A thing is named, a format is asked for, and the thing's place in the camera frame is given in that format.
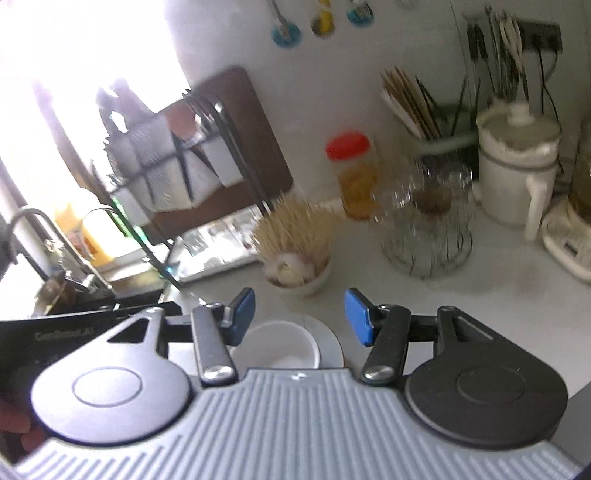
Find yellow detergent bottle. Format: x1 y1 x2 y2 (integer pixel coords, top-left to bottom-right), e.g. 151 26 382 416
55 203 116 268

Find brown cutting board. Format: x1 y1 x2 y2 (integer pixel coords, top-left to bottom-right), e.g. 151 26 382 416
148 66 295 243

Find black wall power strip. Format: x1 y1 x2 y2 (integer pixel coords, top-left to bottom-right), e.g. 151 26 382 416
510 18 564 52

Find wire cup rack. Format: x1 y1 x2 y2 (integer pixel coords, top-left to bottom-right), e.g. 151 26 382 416
381 222 474 280

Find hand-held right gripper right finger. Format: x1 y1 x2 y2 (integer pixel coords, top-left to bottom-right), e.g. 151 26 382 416
344 287 493 387

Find brown rack knob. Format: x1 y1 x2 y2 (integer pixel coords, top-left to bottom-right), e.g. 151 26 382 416
411 187 453 215

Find clear glass tumbler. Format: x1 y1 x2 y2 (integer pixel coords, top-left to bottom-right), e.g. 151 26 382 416
210 222 236 252
233 215 259 245
185 228 211 257

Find black dish rack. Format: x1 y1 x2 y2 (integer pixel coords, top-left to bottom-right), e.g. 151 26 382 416
90 88 273 289

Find white electric cooking pot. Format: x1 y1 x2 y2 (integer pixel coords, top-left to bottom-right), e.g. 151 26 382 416
475 102 563 241

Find yellow suction hook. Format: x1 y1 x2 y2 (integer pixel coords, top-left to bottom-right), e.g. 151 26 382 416
310 11 334 38

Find grey kitchen faucet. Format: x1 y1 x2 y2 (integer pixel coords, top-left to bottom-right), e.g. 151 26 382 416
7 208 112 296

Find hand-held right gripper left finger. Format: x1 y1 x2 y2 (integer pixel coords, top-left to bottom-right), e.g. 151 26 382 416
106 287 257 388

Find black hanging tools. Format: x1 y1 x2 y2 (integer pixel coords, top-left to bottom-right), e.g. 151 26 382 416
466 18 485 70

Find cream kettle base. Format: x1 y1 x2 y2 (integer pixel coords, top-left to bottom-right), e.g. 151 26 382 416
540 196 591 282

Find white bowl holding garlic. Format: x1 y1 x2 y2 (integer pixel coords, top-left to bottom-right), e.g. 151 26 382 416
264 258 332 298

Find black power cable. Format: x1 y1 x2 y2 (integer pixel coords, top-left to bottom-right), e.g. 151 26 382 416
534 46 563 125

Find set of upturned glass cups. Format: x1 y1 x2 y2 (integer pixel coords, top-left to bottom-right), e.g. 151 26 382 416
369 159 476 241

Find knives in rack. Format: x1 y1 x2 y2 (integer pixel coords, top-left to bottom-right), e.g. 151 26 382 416
96 78 155 134

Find white plastic bowl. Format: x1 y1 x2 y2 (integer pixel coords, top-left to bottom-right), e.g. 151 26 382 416
229 322 321 370

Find blue suction hook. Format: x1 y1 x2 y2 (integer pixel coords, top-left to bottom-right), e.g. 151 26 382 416
271 23 303 48
346 4 372 26

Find bundle of wooden chopsticks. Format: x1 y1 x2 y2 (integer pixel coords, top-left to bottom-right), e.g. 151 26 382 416
379 66 441 141

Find person's left hand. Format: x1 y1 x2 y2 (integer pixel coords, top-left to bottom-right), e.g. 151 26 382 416
0 399 44 453

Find garlic bulb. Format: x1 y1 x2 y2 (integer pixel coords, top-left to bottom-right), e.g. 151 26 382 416
270 254 315 284

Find stainless steel bowl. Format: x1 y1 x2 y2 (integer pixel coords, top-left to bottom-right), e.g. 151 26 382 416
32 272 88 315

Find red lid plastic jar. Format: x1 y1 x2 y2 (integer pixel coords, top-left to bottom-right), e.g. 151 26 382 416
325 132 379 221

